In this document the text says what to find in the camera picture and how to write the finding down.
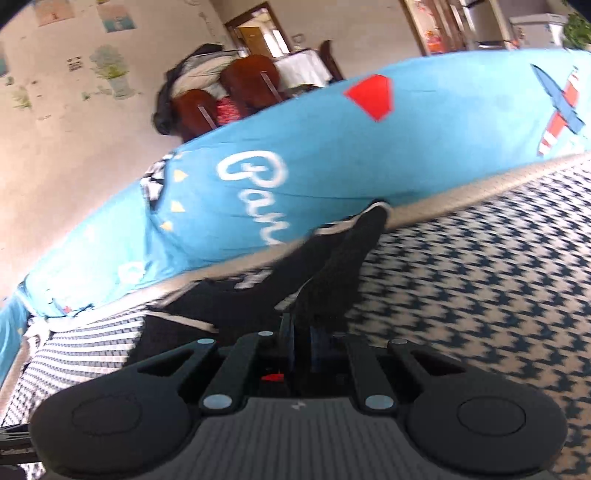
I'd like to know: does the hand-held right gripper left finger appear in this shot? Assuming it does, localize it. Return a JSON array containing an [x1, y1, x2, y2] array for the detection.
[[136, 314, 296, 413]]

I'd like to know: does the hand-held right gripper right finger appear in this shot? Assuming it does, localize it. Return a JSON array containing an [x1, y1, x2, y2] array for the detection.
[[309, 325, 466, 411]]

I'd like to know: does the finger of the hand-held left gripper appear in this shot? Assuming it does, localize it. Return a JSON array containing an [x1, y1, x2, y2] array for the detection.
[[0, 425, 38, 466]]

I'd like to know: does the black t-shirt red print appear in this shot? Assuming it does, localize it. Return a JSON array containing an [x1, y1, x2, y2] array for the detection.
[[124, 199, 393, 402]]

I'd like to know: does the pile of clothes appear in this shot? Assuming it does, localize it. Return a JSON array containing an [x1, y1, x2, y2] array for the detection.
[[152, 44, 241, 134]]

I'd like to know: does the houndstooth sofa seat cover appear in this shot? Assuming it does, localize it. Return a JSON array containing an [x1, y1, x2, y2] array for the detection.
[[0, 154, 591, 480]]

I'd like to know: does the blue printed sofa backrest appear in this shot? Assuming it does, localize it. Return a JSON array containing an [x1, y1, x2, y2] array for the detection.
[[0, 48, 591, 384]]

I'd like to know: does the red floral cloth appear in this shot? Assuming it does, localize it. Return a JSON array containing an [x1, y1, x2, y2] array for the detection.
[[215, 97, 243, 125]]

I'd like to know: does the brown wooden chair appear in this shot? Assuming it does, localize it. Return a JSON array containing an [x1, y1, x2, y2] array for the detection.
[[219, 54, 287, 118], [171, 89, 220, 143]]

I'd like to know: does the white-clothed dining table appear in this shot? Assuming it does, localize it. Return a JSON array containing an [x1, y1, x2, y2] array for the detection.
[[274, 50, 326, 90]]

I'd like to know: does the dark wooden chair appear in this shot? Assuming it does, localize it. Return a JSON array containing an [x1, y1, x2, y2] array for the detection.
[[318, 39, 345, 84]]

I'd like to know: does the silver refrigerator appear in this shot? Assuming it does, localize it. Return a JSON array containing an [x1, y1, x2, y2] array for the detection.
[[462, 0, 513, 49]]

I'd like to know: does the white chest freezer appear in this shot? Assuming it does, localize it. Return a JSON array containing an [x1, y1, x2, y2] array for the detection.
[[510, 13, 568, 49]]

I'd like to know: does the potted pothos plant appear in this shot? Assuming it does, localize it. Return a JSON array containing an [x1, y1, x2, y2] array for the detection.
[[563, 11, 591, 51]]

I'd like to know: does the lavender pot wall sticker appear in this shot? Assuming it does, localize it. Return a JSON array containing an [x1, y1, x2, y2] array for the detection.
[[90, 45, 139, 100]]

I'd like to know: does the wall poster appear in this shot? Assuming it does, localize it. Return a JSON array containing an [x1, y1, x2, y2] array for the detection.
[[34, 0, 75, 26], [97, 4, 137, 33]]

